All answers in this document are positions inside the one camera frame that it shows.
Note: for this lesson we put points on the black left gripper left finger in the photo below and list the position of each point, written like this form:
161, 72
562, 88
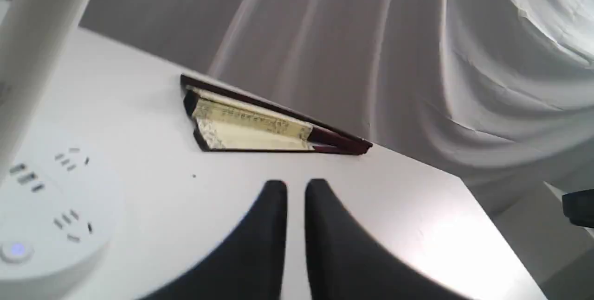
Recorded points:
248, 264

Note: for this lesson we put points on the white desk lamp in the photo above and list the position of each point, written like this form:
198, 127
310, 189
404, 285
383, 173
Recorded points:
60, 204

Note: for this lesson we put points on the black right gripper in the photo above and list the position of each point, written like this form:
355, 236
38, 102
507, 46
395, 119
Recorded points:
578, 207

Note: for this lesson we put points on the folding paper fan maroon ribs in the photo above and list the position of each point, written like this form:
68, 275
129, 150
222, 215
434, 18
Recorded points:
229, 121

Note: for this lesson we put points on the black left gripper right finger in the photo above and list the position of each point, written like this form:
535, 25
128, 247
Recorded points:
345, 262

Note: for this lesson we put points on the white side table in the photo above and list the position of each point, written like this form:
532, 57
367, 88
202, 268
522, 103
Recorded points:
557, 254

